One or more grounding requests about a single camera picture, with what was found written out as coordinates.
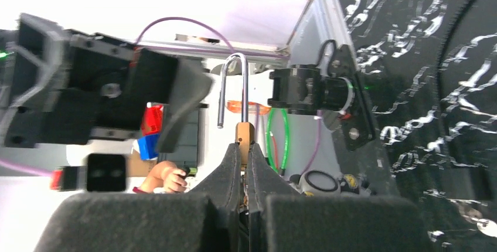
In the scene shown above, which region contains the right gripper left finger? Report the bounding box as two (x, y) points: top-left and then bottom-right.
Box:
(35, 143), (241, 252)

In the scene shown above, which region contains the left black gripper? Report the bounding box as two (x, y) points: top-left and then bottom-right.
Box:
(1, 13), (213, 153)

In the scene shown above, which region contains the red wire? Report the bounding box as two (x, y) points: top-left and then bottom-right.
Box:
(270, 134), (280, 169)

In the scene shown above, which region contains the operator bare hand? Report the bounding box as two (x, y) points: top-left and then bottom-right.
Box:
(138, 161), (188, 193)

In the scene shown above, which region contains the small brass padlock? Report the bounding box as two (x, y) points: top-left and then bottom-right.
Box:
(216, 52), (257, 166)

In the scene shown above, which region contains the blue plastic bin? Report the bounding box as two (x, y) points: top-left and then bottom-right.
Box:
(137, 134), (159, 161)

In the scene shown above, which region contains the black cable padlock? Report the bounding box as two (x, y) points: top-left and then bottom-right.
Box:
(437, 0), (496, 162)

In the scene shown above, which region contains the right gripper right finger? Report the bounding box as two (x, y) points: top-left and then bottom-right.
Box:
(247, 144), (433, 251)

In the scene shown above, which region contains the green cable lock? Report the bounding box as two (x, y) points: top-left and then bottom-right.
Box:
(265, 108), (291, 176)

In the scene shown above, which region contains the red plastic basket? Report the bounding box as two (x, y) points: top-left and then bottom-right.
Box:
(141, 105), (163, 136)

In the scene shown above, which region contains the dark grey storage crate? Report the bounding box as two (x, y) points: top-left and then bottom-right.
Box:
(157, 108), (200, 168)

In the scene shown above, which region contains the cardboard box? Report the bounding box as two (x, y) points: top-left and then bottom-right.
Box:
(127, 152), (157, 177)

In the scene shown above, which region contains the white round tape roll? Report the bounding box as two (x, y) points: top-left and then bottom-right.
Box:
(298, 170), (341, 196)

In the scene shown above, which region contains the black teleoperation handle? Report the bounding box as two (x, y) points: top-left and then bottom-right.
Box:
(180, 167), (190, 179)

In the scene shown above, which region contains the orange drink bottle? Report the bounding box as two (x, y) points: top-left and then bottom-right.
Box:
(226, 100), (271, 115)

